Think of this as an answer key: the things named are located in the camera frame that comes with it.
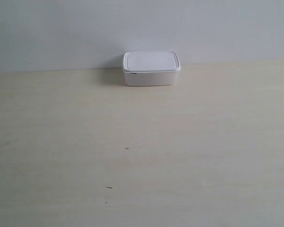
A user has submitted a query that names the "white lidded plastic container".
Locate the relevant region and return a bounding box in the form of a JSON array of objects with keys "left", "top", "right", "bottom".
[{"left": 123, "top": 51, "right": 181, "bottom": 87}]

